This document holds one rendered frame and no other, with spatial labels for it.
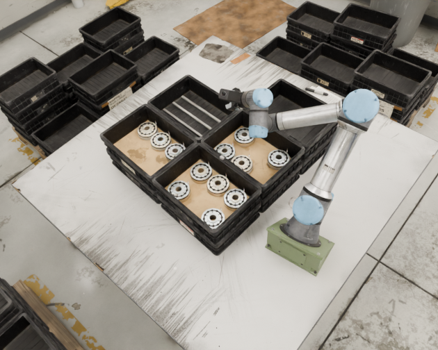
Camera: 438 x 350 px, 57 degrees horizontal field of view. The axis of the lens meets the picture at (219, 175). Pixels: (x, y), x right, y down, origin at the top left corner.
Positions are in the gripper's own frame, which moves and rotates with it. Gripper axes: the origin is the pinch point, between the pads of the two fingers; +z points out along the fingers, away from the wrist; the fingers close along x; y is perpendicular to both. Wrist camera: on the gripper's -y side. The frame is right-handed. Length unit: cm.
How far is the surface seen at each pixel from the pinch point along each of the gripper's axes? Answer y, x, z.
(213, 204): 1.5, -47.8, -9.9
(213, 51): 12, 40, 82
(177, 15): 15, 104, 248
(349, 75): 113, 52, 72
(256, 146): 22.0, -17.5, 3.5
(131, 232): -28, -71, 10
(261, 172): 22.1, -29.2, -7.3
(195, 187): -5.7, -43.0, -0.4
